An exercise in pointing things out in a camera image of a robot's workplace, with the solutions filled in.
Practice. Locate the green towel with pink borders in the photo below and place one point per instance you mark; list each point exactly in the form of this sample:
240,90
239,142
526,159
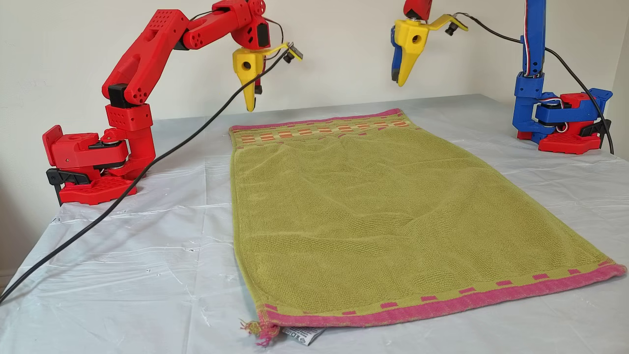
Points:
383,206

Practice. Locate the white plastic table cover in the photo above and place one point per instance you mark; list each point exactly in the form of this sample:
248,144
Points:
123,275

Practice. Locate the blue arm's gripper camera board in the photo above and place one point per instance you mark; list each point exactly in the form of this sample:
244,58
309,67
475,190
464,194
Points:
452,28

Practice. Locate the red arm's gripper camera board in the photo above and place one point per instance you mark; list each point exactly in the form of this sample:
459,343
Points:
292,51

